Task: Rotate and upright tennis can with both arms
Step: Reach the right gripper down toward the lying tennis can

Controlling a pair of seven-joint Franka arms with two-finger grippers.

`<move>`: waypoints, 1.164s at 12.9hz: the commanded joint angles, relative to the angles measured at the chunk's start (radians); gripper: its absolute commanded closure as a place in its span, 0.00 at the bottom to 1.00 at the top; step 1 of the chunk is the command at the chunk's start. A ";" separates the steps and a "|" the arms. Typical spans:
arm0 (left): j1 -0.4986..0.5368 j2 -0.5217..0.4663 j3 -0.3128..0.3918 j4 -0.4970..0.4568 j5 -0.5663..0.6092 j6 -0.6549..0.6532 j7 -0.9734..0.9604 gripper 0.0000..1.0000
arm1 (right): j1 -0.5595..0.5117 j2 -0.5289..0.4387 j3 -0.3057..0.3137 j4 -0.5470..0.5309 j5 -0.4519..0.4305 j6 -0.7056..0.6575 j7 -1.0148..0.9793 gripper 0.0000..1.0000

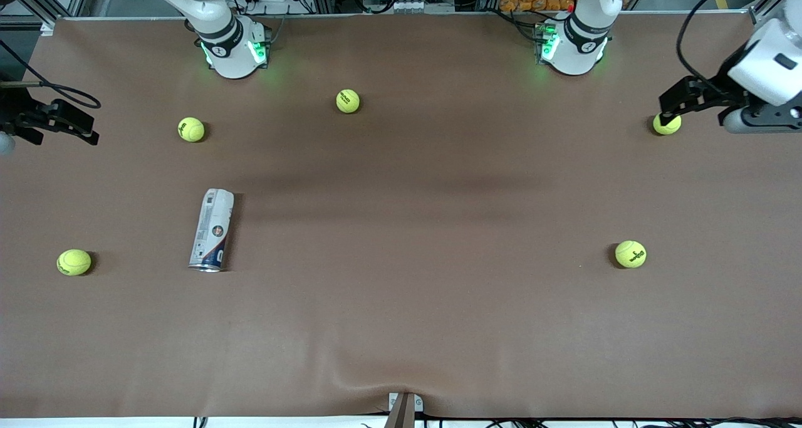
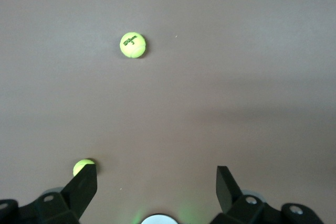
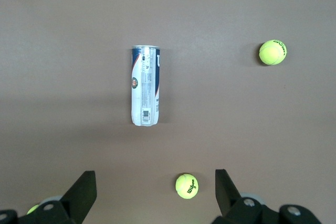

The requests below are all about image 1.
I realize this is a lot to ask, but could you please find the white blue tennis ball can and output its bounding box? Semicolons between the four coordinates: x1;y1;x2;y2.
188;189;235;273

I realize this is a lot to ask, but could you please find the green lit left base box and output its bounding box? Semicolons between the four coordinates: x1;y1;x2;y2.
533;21;561;65

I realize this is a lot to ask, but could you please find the green lit base box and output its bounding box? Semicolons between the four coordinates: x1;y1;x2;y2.
533;21;561;65
247;22;273;66

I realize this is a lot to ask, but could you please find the green lit right base box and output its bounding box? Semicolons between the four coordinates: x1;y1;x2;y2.
247;22;273;66

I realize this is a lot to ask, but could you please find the white socket strip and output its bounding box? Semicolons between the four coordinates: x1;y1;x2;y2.
363;0;456;14

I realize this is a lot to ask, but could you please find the brown table mat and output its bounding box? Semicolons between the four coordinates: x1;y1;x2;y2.
0;13;802;419

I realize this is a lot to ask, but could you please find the brown wedge table clamp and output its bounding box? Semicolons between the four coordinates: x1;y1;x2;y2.
383;392;424;428

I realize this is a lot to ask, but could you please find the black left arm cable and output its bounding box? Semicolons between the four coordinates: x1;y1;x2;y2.
676;0;753;98

